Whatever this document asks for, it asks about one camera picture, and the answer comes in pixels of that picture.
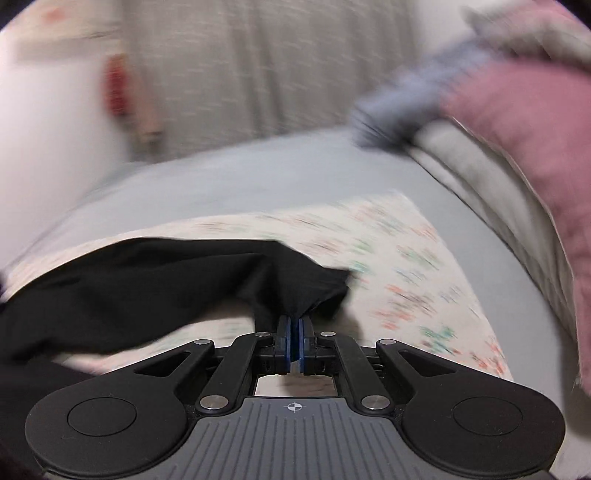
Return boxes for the black pants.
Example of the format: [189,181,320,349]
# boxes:
[1,238,349,479]

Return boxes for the floral white bed sheet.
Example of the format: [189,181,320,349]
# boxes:
[2,193,513,381]

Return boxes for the light grey blanket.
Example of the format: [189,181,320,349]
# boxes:
[1,129,590,479]

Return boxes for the grey folded quilt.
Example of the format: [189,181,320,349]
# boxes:
[406,121,583,361]

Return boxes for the blue-grey crumpled quilt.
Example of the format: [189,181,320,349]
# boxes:
[349,38,500,149]

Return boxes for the grey star curtain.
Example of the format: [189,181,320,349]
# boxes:
[122,1,417,162]

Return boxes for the pink hanging cloth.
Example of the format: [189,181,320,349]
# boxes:
[129,70,163,145]

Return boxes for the red floral hanging cloth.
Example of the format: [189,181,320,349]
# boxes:
[103,54,131,118]

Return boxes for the pink pillow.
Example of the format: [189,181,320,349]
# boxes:
[443,59,591,333]

